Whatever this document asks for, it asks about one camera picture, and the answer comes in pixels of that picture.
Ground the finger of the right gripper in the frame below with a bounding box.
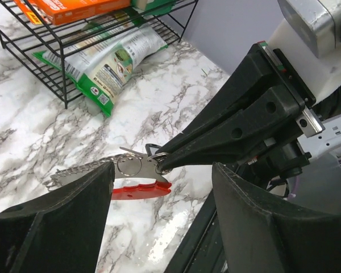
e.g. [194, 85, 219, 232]
[182, 42, 315, 137]
[158, 86, 305, 171]

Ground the black wire basket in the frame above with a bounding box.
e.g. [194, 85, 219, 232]
[0, 1, 198, 106]

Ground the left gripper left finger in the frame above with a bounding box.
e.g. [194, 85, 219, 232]
[0, 163, 115, 272]

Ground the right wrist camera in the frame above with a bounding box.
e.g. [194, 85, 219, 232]
[269, 1, 341, 102]

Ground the orange razor box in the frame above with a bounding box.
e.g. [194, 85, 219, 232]
[15, 0, 131, 26]

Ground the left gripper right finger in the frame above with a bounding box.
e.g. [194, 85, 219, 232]
[212, 163, 341, 272]

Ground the brown green bag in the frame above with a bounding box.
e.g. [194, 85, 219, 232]
[131, 0, 176, 15]

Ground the green white flat pouch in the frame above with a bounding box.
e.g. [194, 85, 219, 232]
[33, 23, 168, 117]

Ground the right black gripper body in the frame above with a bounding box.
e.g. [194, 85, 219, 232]
[235, 48, 321, 176]

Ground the black mounting base rail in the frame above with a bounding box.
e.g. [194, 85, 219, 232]
[165, 192, 228, 273]

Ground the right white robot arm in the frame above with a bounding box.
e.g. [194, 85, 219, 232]
[158, 41, 341, 179]

